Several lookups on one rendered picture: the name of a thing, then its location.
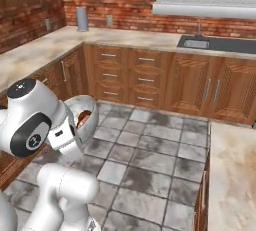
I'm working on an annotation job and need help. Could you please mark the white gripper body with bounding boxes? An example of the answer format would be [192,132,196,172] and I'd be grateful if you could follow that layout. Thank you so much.
[63,102,85,158]

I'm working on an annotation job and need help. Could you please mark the red-brown steak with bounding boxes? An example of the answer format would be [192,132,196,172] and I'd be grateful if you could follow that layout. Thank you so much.
[77,114,91,129]

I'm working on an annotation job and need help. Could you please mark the white marbled bowl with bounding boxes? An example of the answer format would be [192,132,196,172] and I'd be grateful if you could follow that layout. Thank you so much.
[64,95,100,145]

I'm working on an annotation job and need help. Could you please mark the wooden corner base cupboards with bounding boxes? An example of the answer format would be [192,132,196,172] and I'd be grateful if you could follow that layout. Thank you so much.
[0,44,88,192]

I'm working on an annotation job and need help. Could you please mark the wooden cupboards with drawers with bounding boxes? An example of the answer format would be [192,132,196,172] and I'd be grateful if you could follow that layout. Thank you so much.
[83,42,256,127]

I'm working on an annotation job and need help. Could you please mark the grey cylindrical canister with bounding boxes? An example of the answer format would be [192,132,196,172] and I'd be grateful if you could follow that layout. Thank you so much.
[75,6,90,33]

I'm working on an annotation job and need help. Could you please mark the wooden island cupboard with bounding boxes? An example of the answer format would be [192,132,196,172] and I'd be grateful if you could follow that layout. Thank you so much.
[193,151,212,231]

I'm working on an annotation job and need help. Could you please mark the grey sink tap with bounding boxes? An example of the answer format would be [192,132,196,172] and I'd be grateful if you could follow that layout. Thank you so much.
[195,21,203,38]

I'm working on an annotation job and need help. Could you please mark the dark grey sink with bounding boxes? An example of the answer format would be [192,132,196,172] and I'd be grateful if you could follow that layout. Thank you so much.
[176,34,256,55]

